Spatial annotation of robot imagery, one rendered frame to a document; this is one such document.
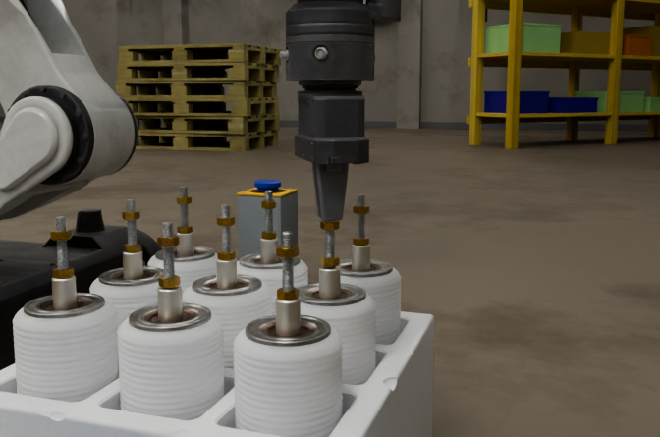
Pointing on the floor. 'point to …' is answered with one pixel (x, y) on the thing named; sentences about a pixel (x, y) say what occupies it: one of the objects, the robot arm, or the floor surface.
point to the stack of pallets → (201, 95)
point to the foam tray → (359, 398)
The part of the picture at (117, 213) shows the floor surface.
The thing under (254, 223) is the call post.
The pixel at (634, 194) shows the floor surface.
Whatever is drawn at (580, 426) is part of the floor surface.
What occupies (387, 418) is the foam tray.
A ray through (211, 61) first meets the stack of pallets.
